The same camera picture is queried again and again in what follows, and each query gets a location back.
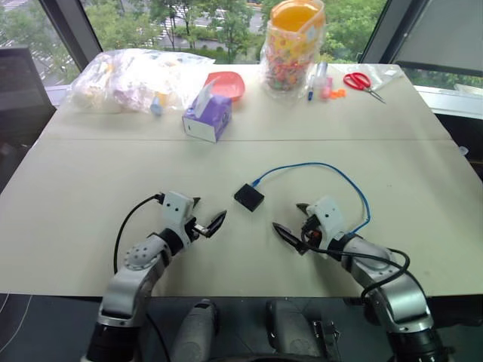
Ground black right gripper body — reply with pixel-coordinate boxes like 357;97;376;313
300;213;325;252

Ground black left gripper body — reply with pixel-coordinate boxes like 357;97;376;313
184;215;211;243

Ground small black box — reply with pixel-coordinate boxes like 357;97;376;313
233;183;266;213

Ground purple tissue box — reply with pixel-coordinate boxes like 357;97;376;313
181;77;233;145

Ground dark grey rounded shape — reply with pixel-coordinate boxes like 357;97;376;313
171;299;220;362

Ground pink plastic bowl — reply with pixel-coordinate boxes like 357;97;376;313
205;71;247;104

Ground clear pink small bottle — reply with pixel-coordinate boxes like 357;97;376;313
315;61;334;100

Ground clear bag of items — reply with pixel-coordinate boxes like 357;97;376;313
69;48;217;116

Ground clear jar of colourful beads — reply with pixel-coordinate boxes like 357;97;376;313
259;0;327;100

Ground clear empty plastic bag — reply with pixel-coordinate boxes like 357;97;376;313
368;64;405;93

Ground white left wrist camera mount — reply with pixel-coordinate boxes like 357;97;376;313
161;191;195;247

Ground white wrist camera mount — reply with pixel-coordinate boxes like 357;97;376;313
308;195;346;261
161;191;195;247

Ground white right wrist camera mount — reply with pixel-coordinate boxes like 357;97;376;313
308;195;346;261

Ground blue cable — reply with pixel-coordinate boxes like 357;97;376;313
251;161;373;238

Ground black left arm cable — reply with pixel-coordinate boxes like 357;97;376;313
112;193;167;275

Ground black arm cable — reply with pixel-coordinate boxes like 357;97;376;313
300;232;412;305
112;193;167;275

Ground dark rounded shape with bracket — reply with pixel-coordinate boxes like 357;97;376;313
265;299;343;362

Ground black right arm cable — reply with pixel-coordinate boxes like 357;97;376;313
300;232;412;305

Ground red handled scissors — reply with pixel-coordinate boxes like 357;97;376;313
342;72;387;105

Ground thin white wire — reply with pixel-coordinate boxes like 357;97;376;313
0;293;34;352

